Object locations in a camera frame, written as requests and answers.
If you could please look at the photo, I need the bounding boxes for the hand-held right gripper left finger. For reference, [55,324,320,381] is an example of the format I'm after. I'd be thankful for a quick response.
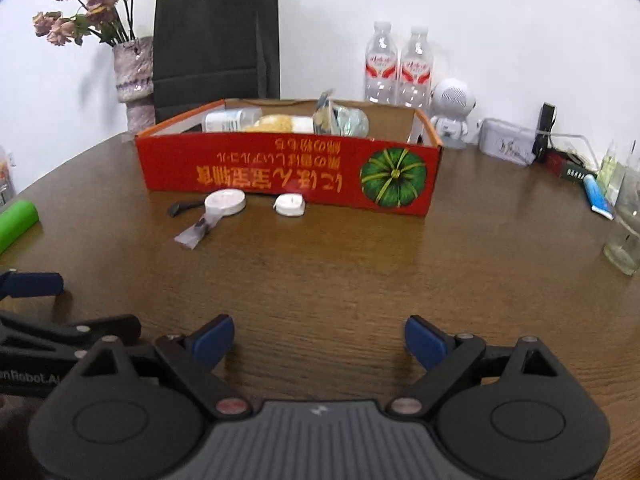
[75,314,253,418]

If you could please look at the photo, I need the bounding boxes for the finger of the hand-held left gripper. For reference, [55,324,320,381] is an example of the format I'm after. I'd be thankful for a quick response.
[0,270,65,301]
[0,310,142,359]

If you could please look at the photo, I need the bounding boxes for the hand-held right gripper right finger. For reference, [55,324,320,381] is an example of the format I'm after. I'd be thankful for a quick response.
[387,315,566,417]

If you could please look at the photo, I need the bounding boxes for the clear dark candy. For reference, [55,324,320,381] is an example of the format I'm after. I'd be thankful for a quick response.
[174,208,221,250]

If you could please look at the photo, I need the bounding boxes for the large white round tape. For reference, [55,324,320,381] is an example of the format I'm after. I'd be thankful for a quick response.
[205,188,247,218]

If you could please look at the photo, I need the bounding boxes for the red cardboard box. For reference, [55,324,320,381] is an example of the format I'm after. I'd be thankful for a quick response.
[135,97,444,217]

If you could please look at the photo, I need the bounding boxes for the white plastic bottle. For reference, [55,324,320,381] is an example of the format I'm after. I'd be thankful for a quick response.
[202,108,263,133]

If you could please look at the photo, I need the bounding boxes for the yellow white plush toy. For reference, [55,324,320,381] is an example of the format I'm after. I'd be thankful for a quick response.
[245,114,316,134]

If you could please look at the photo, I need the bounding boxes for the clear iridescent plastic container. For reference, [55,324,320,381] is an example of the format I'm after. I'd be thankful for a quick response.
[330,104,370,137]

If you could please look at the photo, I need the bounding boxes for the silver foil packet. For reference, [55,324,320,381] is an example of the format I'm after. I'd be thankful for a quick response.
[312,89,336,134]

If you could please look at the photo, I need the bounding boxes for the green cylinder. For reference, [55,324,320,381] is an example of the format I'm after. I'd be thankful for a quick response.
[0,200,40,256]

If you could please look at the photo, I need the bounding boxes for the white tin box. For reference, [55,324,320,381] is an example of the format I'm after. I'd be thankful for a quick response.
[478,117,538,167]

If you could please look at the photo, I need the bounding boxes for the blue tube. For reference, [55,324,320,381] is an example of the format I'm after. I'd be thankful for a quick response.
[582,175,615,220]

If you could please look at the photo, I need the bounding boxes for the clear glass cup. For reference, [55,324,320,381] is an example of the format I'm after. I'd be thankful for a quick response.
[602,180,640,276]

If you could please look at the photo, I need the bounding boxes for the dark red flat box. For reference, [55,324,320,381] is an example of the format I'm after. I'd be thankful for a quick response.
[545,150,598,182]

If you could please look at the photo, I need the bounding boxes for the mottled ceramic vase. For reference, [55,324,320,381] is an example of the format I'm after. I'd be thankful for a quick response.
[112,36,157,133]

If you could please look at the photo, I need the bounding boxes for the white robot speaker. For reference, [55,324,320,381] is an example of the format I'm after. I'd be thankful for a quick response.
[429,78,477,150]

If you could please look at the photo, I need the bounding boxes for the black upright device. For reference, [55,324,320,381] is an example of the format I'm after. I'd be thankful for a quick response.
[532,102,558,163]

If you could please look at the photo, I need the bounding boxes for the small clear spray bottle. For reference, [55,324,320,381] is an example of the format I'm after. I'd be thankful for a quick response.
[595,141,626,206]

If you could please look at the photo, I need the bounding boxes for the clear water bottle red label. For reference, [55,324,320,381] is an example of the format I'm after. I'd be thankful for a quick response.
[397,26,433,109]
[363,21,400,106]

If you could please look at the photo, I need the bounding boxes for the dried pink flowers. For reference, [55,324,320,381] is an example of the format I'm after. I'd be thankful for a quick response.
[32,0,148,47]

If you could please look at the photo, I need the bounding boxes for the black paper bag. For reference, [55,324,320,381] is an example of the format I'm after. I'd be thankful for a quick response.
[152,0,281,123]

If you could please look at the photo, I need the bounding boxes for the white cable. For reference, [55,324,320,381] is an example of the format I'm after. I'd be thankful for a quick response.
[537,130,601,173]

